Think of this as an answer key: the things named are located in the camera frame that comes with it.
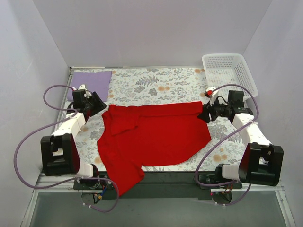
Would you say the aluminium frame rail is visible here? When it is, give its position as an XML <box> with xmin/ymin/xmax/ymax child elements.
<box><xmin>30</xmin><ymin>172</ymin><xmax>293</xmax><ymax>227</ymax></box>

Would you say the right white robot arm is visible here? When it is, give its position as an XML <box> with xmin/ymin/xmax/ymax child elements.
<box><xmin>195</xmin><ymin>87</ymin><xmax>284</xmax><ymax>187</ymax></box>

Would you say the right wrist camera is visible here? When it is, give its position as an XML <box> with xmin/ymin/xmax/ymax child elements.
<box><xmin>204</xmin><ymin>87</ymin><xmax>219</xmax><ymax>106</ymax></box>

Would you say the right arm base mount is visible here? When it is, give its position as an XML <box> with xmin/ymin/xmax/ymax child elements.
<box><xmin>193</xmin><ymin>172</ymin><xmax>242</xmax><ymax>205</ymax></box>

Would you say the floral patterned table mat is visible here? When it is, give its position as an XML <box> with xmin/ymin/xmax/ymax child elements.
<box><xmin>75</xmin><ymin>68</ymin><xmax>246</xmax><ymax>171</ymax></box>

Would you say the white plastic basket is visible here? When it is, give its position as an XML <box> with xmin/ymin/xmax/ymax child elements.
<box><xmin>202</xmin><ymin>53</ymin><xmax>258</xmax><ymax>100</ymax></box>

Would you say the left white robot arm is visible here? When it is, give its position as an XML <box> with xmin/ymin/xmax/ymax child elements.
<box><xmin>40</xmin><ymin>89</ymin><xmax>106</xmax><ymax>178</ymax></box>

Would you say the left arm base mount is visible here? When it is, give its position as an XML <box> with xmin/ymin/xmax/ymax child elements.
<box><xmin>73</xmin><ymin>180</ymin><xmax>115</xmax><ymax>190</ymax></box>

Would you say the red t shirt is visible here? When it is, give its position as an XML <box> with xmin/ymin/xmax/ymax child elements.
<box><xmin>97</xmin><ymin>102</ymin><xmax>211</xmax><ymax>196</ymax></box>

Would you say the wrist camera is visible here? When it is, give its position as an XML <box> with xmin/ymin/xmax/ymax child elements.
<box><xmin>72</xmin><ymin>84</ymin><xmax>92</xmax><ymax>99</ymax></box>
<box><xmin>204</xmin><ymin>87</ymin><xmax>219</xmax><ymax>106</ymax></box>

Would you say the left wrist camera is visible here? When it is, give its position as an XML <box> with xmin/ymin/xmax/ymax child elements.
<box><xmin>72</xmin><ymin>84</ymin><xmax>92</xmax><ymax>99</ymax></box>

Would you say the folded purple t shirt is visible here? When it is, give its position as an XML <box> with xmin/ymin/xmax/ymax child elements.
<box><xmin>70</xmin><ymin>71</ymin><xmax>112</xmax><ymax>102</ymax></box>

